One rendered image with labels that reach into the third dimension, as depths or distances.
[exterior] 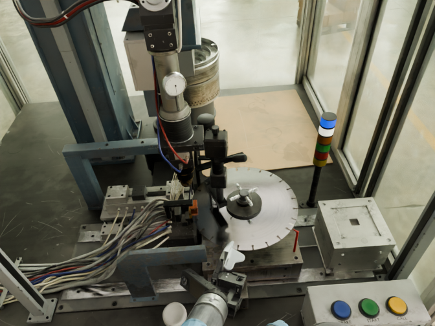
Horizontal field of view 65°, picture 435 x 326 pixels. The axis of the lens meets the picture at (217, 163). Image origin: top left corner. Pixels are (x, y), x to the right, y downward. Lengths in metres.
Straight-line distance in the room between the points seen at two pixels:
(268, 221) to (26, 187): 1.05
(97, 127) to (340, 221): 0.99
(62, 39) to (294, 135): 1.03
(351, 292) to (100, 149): 0.87
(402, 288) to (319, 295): 0.22
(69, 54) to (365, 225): 1.12
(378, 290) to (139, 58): 0.83
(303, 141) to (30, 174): 1.23
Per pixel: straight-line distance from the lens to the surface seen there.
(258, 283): 1.14
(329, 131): 1.09
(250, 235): 1.00
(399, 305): 1.02
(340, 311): 0.97
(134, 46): 0.80
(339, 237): 1.09
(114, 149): 1.19
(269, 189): 1.11
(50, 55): 1.40
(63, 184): 1.59
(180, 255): 0.94
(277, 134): 1.63
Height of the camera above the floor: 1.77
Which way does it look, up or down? 43 degrees down
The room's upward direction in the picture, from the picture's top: 4 degrees counter-clockwise
